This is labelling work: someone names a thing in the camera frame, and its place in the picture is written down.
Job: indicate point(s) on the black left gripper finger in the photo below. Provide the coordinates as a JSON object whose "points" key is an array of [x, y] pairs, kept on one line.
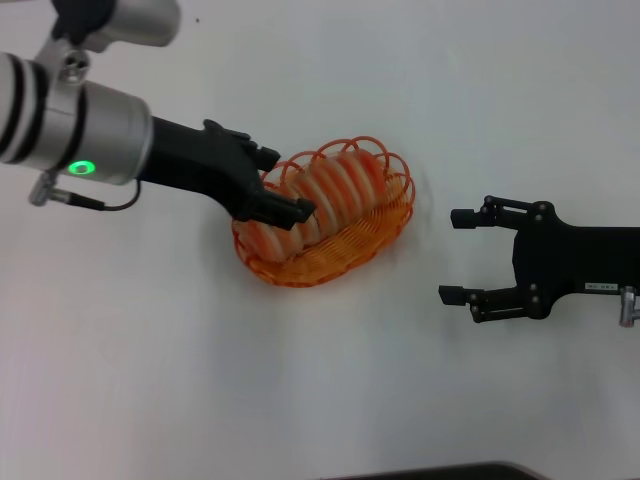
{"points": [[267, 159], [285, 212]]}

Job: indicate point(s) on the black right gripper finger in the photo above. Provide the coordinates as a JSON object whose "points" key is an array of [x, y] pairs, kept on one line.
{"points": [[451, 295], [465, 219]]}

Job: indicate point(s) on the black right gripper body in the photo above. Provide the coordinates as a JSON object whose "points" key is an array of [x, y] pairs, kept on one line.
{"points": [[555, 260]]}

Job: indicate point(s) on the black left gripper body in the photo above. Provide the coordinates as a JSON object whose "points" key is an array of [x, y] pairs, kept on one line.
{"points": [[200, 160]]}

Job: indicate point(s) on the orange striped bread loaf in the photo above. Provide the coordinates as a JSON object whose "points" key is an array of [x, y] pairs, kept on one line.
{"points": [[345, 190]]}

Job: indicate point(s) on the orange woven plastic basket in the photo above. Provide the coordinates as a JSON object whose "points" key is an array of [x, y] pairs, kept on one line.
{"points": [[350, 245]]}

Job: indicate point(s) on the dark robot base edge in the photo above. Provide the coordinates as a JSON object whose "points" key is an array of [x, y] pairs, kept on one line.
{"points": [[450, 472]]}

